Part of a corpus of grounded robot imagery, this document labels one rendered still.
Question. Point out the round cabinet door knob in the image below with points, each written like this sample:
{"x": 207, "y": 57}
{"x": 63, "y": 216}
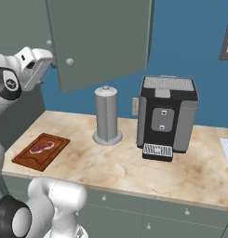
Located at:
{"x": 49, "y": 42}
{"x": 69, "y": 62}

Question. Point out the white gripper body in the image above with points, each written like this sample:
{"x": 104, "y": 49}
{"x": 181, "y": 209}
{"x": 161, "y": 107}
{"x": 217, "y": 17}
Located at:
{"x": 37, "y": 68}

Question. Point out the black grey coffee machine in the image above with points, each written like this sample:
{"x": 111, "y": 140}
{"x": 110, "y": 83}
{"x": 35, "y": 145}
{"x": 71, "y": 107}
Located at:
{"x": 163, "y": 121}

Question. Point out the grey window frame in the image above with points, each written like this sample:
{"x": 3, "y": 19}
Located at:
{"x": 226, "y": 40}

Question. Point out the small round drawer knob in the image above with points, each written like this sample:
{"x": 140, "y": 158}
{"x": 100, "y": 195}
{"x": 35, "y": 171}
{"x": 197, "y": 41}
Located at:
{"x": 187, "y": 212}
{"x": 104, "y": 197}

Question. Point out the beige wall socket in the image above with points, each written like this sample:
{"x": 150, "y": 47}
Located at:
{"x": 135, "y": 107}

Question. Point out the grey-green base cabinet door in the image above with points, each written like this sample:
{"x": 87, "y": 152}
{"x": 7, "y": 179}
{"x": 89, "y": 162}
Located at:
{"x": 115, "y": 224}
{"x": 180, "y": 229}

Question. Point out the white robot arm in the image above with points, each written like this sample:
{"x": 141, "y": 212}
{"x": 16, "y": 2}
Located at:
{"x": 6, "y": 82}

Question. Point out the red raw meat steak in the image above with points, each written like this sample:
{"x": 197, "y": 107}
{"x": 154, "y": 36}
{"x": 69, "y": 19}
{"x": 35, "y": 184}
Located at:
{"x": 41, "y": 148}

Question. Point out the grey paper towel holder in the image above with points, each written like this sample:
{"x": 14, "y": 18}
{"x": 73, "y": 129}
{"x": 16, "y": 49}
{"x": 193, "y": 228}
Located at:
{"x": 106, "y": 114}

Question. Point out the dark grey tall cabinet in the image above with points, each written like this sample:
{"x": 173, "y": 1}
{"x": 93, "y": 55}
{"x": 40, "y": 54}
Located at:
{"x": 22, "y": 114}

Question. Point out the small round door knob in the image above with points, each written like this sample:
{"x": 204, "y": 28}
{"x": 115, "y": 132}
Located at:
{"x": 148, "y": 227}

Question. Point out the grey-green cabinet door, narrow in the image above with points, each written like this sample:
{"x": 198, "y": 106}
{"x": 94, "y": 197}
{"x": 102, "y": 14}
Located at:
{"x": 19, "y": 21}

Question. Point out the grey-green drawer front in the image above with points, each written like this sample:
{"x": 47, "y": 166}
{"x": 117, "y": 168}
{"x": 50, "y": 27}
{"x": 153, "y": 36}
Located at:
{"x": 186, "y": 214}
{"x": 118, "y": 201}
{"x": 16, "y": 184}

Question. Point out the grey-green cabinet door, large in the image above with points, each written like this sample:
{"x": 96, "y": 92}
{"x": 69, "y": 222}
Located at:
{"x": 103, "y": 40}

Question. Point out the brown wooden cutting board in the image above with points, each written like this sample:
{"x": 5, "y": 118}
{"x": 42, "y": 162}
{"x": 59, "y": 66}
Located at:
{"x": 53, "y": 148}

